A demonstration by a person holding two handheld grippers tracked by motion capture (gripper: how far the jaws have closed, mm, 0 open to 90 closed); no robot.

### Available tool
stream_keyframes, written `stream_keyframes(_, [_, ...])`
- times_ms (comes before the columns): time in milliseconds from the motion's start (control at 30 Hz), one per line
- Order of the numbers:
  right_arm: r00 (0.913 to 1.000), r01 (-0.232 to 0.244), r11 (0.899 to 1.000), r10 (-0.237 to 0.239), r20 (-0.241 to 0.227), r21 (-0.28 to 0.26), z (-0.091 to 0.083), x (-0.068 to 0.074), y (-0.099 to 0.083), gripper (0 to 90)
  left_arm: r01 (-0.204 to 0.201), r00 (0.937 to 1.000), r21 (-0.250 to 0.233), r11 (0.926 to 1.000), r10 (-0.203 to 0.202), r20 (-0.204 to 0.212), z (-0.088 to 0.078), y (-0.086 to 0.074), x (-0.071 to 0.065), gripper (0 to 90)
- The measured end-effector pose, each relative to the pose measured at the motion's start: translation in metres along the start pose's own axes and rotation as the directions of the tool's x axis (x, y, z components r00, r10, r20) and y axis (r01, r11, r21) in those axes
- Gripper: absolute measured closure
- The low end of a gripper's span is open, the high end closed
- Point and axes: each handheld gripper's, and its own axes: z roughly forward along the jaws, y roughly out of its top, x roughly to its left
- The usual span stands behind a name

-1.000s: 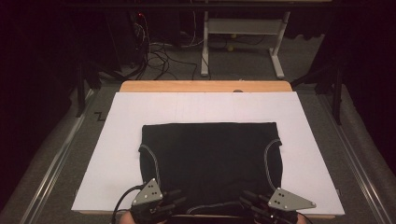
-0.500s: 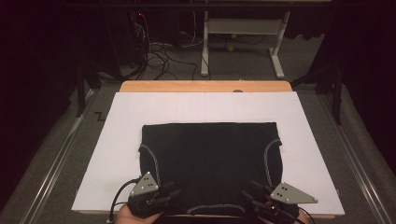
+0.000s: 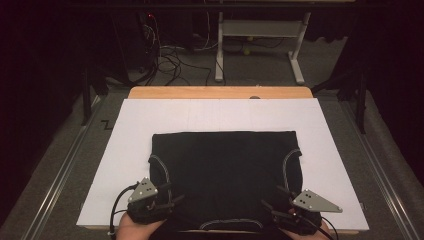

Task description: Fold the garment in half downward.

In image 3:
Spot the person's left hand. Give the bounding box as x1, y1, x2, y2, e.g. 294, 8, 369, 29
115, 212, 165, 240

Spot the tangle of floor cables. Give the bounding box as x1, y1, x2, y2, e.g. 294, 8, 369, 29
141, 12, 215, 88

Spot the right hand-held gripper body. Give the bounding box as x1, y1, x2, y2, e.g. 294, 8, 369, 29
272, 188, 344, 236

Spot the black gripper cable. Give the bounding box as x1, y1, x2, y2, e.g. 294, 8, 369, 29
321, 216, 340, 240
108, 182, 140, 238

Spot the metal floor rail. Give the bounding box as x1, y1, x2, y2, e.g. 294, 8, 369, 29
19, 94, 103, 240
338, 99, 424, 240

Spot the black metal stand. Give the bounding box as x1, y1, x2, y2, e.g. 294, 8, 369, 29
80, 63, 133, 127
311, 64, 369, 135

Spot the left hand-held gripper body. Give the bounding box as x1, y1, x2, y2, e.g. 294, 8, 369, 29
126, 176, 174, 225

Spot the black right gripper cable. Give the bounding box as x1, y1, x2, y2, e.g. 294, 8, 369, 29
321, 216, 340, 240

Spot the white board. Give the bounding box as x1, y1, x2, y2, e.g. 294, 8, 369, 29
76, 97, 370, 232

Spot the black knitted vest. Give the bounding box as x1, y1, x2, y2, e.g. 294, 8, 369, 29
147, 130, 305, 235

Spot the white metal desk frame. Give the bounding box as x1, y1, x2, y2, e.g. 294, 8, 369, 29
214, 11, 312, 85

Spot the wooden table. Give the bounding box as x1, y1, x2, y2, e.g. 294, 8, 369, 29
127, 85, 315, 100

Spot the person's right hand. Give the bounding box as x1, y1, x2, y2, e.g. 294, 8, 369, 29
282, 222, 333, 240

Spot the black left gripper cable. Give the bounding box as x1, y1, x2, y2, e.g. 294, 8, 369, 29
108, 182, 140, 238

